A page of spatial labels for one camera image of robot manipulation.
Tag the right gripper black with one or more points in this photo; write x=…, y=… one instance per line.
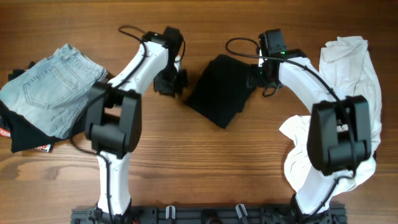
x=260, y=84

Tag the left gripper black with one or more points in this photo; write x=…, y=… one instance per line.
x=183, y=79

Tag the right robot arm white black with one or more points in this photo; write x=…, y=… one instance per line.
x=339, y=132

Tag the light blue folded jeans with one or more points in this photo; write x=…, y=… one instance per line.
x=53, y=92

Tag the black polo shirt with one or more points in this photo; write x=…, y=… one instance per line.
x=222, y=89

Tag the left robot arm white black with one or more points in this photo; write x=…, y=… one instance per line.
x=114, y=115

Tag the white crumpled shirt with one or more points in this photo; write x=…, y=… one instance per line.
x=345, y=66

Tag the black folded shirt under jeans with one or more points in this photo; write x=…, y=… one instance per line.
x=26, y=136

